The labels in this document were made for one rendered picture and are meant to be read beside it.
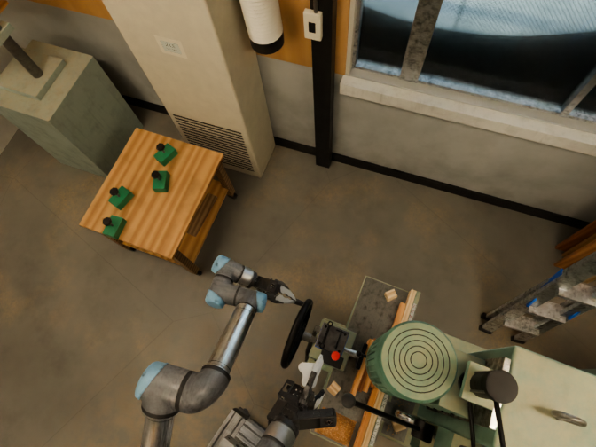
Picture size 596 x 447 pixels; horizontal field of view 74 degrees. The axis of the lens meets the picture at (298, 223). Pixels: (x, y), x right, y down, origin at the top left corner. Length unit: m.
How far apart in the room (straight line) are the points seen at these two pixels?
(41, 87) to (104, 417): 1.90
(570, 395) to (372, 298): 0.77
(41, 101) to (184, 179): 0.93
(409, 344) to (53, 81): 2.41
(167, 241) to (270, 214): 0.79
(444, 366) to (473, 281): 1.72
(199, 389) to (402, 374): 0.59
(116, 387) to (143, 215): 1.05
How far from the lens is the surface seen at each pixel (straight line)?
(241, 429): 2.28
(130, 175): 2.44
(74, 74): 2.77
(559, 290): 2.00
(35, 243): 3.24
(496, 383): 0.90
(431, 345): 0.99
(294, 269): 2.54
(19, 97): 2.85
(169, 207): 2.26
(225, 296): 1.51
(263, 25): 1.83
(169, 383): 1.29
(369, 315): 1.58
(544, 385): 1.05
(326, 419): 1.12
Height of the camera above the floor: 2.46
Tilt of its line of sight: 69 degrees down
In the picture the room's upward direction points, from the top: 10 degrees counter-clockwise
